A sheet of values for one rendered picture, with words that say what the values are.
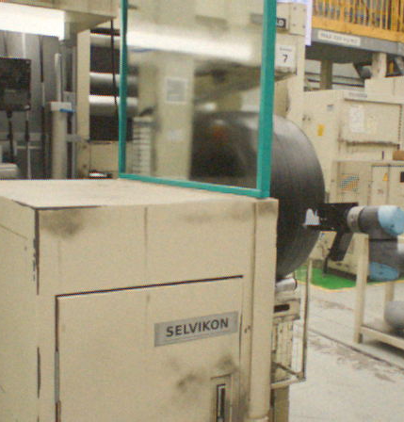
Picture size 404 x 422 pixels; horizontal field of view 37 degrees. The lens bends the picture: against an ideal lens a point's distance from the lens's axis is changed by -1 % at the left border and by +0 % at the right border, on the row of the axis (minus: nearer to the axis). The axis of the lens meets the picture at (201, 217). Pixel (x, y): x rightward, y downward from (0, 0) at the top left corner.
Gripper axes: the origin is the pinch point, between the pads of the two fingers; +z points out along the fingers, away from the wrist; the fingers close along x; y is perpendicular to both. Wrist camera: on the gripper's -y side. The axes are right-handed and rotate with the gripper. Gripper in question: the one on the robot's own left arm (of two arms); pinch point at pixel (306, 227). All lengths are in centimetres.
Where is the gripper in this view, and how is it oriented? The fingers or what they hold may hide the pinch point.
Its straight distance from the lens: 187.0
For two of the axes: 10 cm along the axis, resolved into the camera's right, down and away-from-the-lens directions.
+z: -5.3, 0.0, 8.5
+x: -8.5, 0.4, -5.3
